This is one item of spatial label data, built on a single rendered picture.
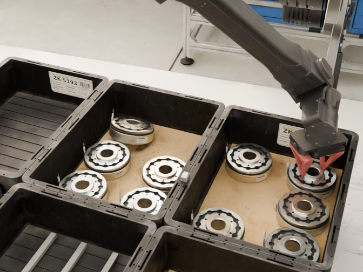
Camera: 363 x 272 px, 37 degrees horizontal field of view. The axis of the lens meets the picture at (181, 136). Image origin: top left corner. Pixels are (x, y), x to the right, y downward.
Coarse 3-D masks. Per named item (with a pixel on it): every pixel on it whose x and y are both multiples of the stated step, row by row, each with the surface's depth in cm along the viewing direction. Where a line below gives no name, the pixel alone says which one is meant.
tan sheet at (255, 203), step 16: (224, 160) 125; (272, 160) 125; (288, 160) 125; (224, 176) 121; (272, 176) 121; (208, 192) 117; (224, 192) 117; (240, 192) 117; (256, 192) 117; (272, 192) 117; (336, 192) 117; (240, 208) 113; (256, 208) 113; (272, 208) 113; (256, 224) 110; (272, 224) 110; (256, 240) 106; (320, 240) 106; (320, 256) 103
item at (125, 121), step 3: (123, 120) 128; (126, 120) 128; (129, 120) 129; (132, 120) 130; (135, 120) 129; (138, 120) 129; (123, 123) 127; (126, 123) 126; (129, 123) 127; (138, 123) 129; (141, 123) 128; (129, 126) 126; (132, 126) 126; (135, 126) 126; (138, 126) 127; (141, 126) 127
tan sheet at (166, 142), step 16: (160, 128) 134; (128, 144) 129; (144, 144) 129; (160, 144) 129; (176, 144) 129; (192, 144) 130; (144, 160) 125; (128, 176) 120; (112, 192) 117; (128, 192) 117
